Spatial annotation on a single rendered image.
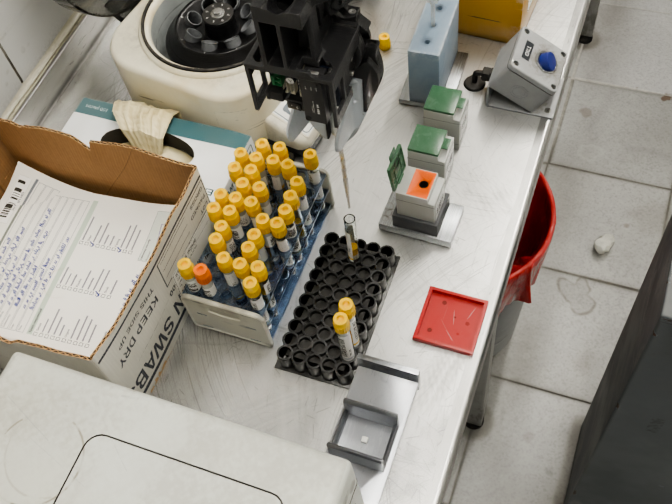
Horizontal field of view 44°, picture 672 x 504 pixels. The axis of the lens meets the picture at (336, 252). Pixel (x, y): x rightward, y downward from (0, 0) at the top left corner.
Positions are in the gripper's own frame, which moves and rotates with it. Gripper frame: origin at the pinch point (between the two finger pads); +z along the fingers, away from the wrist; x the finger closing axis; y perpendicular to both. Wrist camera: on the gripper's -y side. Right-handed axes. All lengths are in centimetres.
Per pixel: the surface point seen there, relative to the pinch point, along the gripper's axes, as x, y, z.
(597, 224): 29, -74, 113
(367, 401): 7.2, 16.8, 22.1
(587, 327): 32, -47, 113
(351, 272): 0.0, 1.8, 24.2
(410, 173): 3.7, -9.4, 18.3
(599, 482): 38, -4, 86
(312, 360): -0.4, 13.4, 24.2
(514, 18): 8.6, -39.3, 21.0
